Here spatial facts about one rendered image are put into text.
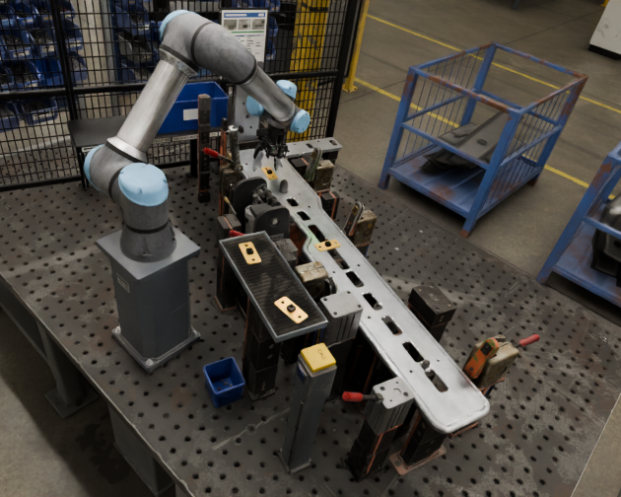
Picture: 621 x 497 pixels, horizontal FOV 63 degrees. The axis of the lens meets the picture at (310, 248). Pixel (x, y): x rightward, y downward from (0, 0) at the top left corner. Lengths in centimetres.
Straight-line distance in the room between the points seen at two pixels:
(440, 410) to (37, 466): 164
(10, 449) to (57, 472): 23
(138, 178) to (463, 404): 100
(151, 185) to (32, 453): 143
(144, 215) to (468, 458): 116
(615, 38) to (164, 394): 856
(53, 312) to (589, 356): 192
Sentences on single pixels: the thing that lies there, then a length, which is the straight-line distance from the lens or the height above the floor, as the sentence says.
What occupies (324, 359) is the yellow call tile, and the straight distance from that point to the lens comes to 116.
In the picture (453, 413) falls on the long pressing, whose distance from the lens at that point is 137.
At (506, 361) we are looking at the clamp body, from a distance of 148.
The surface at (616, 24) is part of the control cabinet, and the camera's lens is 930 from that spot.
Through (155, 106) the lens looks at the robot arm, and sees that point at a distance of 145.
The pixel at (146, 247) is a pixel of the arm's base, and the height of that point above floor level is 114.
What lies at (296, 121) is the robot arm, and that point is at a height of 134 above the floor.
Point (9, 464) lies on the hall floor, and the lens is 246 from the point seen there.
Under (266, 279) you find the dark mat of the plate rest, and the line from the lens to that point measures 131.
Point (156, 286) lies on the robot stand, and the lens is 147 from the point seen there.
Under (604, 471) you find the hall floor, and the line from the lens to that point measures 286.
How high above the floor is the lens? 206
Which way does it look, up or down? 39 degrees down
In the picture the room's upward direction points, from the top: 10 degrees clockwise
